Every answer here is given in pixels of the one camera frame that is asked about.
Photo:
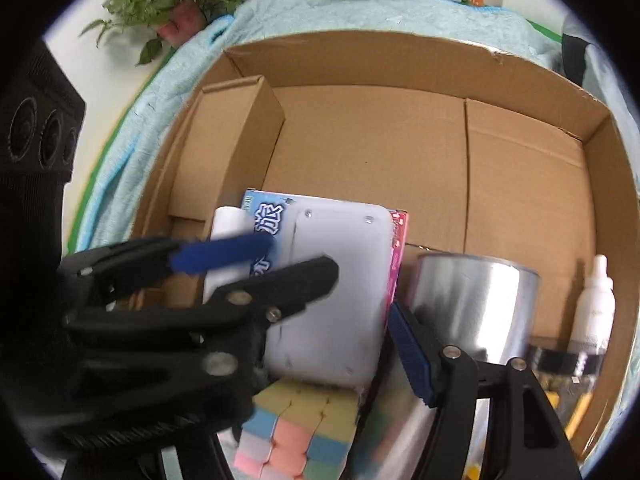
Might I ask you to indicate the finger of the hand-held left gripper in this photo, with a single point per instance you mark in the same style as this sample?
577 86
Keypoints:
290 280
220 255

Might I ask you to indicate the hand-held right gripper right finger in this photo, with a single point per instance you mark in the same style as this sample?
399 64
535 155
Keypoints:
410 355

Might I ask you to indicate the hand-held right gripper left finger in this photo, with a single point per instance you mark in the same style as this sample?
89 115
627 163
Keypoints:
235 375

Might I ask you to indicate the white tube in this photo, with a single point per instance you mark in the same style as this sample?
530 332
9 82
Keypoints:
227 222

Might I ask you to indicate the white rounded plastic device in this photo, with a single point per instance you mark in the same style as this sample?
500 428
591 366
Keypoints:
335 270

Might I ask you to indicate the colourful printed toy box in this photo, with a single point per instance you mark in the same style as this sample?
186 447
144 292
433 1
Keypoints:
265 215

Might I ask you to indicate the silver metal can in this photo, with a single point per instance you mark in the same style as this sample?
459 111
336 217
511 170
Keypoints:
475 305

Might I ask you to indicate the pastel puzzle cube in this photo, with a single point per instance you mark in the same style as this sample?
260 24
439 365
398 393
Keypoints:
295 435

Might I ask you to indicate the large shallow cardboard box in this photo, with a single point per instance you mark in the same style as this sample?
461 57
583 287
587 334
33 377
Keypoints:
375 160

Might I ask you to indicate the yellow label jar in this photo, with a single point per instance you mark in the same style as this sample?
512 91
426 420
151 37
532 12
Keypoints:
565 360

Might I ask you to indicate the small white bottle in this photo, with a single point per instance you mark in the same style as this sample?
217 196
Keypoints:
592 310

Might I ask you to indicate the light blue blanket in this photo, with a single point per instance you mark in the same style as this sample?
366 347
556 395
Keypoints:
350 10

